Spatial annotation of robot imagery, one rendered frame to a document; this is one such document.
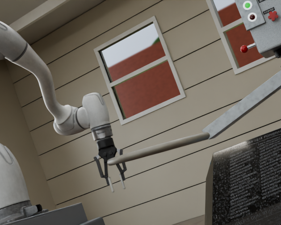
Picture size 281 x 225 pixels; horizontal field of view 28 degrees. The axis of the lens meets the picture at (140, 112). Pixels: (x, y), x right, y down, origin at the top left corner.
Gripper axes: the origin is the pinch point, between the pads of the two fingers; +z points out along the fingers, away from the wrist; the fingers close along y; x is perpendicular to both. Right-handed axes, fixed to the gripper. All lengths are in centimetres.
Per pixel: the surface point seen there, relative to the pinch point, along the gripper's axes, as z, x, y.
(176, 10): -218, 646, 95
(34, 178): -25, 790, -237
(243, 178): 10, -41, 49
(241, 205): 18, -48, 46
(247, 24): -47, -25, 70
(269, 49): -35, -25, 76
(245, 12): -52, -25, 71
